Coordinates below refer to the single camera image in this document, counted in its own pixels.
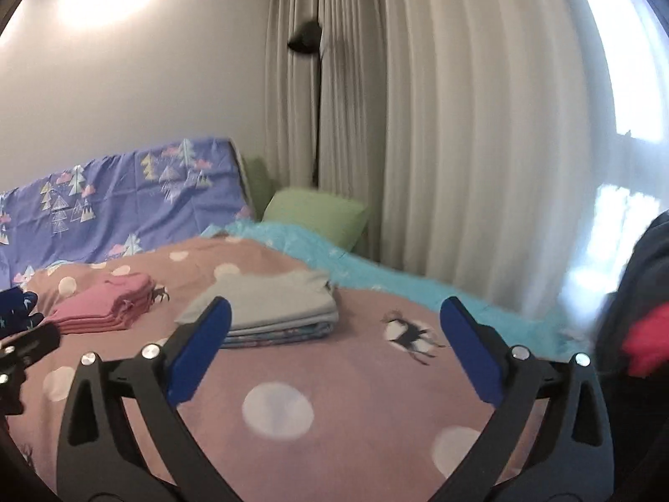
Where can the beige pleated curtain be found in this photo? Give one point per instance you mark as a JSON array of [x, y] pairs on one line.
[[444, 115]]

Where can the navy star-patterned garment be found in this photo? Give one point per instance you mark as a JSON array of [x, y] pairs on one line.
[[15, 306]]

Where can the turquoise bedsheet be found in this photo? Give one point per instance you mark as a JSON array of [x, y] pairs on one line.
[[418, 282]]

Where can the grey floral cloth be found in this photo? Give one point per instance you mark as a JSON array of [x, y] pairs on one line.
[[292, 335]]

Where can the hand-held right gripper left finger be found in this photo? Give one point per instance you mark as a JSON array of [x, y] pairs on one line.
[[201, 350]]

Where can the pink folded clothes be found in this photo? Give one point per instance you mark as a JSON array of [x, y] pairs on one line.
[[104, 298]]

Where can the blue tree print sheet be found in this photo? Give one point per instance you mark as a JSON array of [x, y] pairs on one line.
[[130, 193]]

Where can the black floor lamp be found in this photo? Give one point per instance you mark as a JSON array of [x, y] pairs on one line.
[[307, 36]]

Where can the pale grey long-sleeve shirt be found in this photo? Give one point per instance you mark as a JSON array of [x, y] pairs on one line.
[[261, 298]]

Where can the person's dark clothing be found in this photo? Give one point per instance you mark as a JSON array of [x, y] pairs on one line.
[[643, 272]]

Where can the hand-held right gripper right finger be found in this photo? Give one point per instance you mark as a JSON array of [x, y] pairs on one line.
[[473, 350]]

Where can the green pillow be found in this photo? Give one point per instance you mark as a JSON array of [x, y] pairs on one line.
[[256, 183], [313, 214]]

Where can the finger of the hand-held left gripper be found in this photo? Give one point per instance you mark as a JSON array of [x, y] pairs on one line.
[[31, 342]]

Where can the red garment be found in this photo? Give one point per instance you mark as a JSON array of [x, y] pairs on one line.
[[650, 345]]

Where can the pink polka dot blanket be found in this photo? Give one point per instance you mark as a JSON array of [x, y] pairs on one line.
[[339, 376]]

